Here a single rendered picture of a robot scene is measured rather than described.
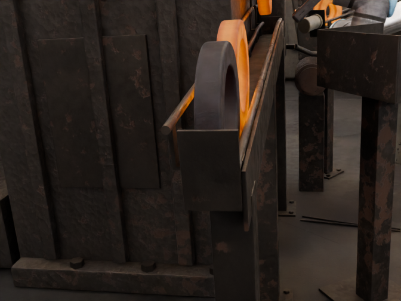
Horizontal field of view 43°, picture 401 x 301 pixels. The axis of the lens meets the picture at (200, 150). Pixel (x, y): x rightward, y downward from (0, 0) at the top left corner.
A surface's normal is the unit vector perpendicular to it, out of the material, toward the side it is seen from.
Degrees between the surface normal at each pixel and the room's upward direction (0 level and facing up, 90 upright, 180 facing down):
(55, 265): 0
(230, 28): 28
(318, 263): 0
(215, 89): 60
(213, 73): 49
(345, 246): 0
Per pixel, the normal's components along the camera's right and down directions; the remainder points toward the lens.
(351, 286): -0.07, -0.95
